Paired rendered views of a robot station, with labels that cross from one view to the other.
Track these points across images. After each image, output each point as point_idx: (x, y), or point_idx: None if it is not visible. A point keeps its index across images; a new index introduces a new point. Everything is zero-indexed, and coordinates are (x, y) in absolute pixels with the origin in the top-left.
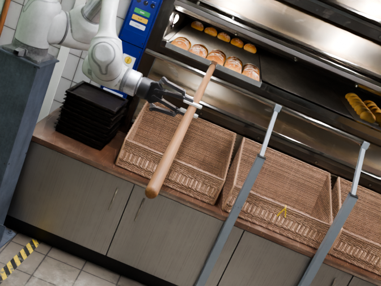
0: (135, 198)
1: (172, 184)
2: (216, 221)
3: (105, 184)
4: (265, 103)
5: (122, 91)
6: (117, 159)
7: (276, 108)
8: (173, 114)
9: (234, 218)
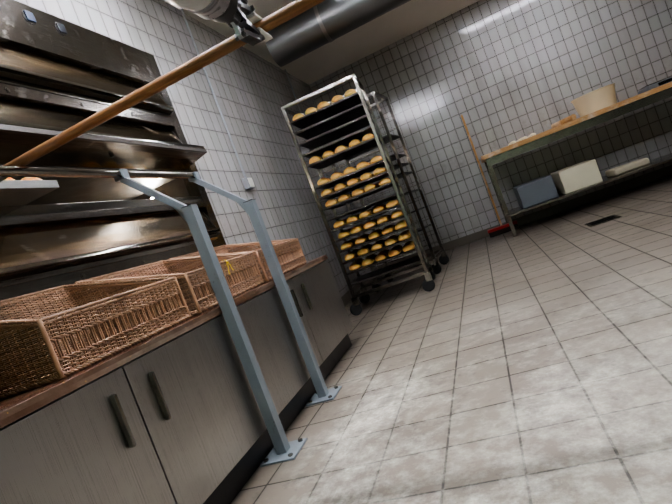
0: (140, 387)
1: (144, 332)
2: (215, 323)
3: (91, 412)
4: (111, 174)
5: (216, 1)
6: (58, 366)
7: (125, 173)
8: (260, 37)
9: (229, 293)
